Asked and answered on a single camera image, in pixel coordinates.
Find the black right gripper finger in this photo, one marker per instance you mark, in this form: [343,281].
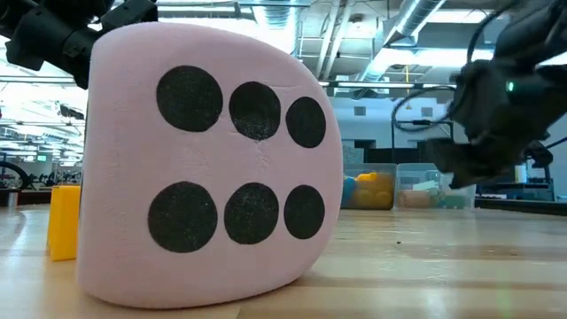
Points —
[483,170]
[452,153]

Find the brown toy brick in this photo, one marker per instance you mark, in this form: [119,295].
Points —
[414,199]

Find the orange-yellow toy brick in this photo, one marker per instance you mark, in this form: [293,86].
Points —
[376,197]

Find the large yellow toy brick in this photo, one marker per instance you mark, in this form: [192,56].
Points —
[367,177]

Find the blue figure toy brick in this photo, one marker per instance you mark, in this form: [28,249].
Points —
[348,190]

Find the pink foam die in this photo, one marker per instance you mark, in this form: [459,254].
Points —
[133,155]

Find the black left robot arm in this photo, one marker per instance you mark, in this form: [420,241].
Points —
[44,35]

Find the white bottle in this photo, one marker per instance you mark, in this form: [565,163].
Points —
[521,173]

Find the clear plastic bin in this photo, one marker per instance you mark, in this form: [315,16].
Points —
[416,177]

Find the black desk stand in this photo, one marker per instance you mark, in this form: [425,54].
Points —
[547,181]

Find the dark grey translucent bin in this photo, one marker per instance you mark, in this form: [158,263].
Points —
[381,168]

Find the bicycle wheel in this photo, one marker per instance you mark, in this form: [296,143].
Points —
[22,176]

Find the light yellow hollow brick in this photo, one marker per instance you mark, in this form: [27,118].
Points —
[64,221]

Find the metal cup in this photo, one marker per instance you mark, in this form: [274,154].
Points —
[12,198]

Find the black aluminium table frame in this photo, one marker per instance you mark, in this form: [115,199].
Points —
[518,204]

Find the slanted silver ventilation duct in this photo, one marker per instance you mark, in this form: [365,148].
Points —
[398,31]

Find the wide silver ventilation duct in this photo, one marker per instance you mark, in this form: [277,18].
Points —
[279,17]

